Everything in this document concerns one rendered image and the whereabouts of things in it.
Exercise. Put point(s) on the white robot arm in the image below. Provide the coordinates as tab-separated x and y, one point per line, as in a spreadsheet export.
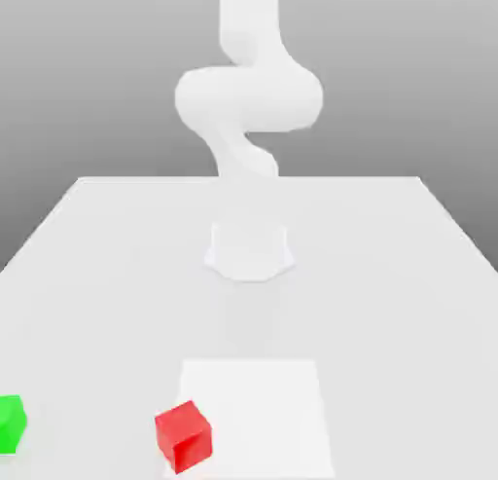
249	98

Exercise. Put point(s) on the small red cube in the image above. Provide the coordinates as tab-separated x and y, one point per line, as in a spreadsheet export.
183	435

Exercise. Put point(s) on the small green cube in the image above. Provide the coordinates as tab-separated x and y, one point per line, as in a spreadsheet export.
11	423

